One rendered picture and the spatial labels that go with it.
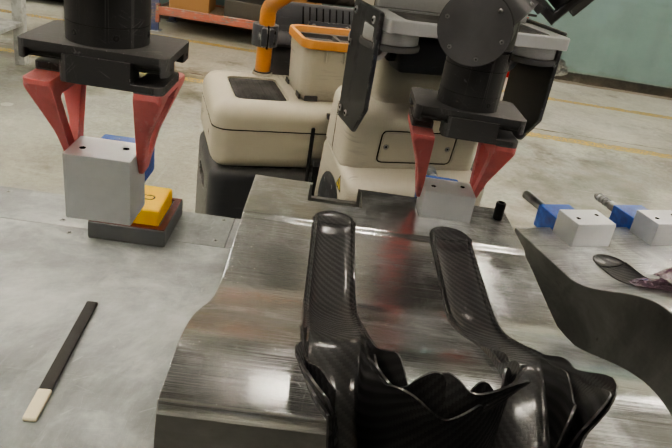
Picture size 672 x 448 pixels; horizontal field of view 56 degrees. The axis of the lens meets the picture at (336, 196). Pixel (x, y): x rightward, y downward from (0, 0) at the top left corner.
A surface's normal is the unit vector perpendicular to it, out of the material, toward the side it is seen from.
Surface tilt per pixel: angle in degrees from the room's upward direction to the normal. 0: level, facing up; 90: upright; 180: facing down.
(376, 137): 98
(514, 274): 3
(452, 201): 90
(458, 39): 90
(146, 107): 112
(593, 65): 90
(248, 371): 6
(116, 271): 0
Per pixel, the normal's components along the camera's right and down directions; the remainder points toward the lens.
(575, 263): 0.15, -0.90
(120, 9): 0.58, 0.43
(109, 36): 0.35, 0.45
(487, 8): -0.32, 0.35
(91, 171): -0.04, 0.44
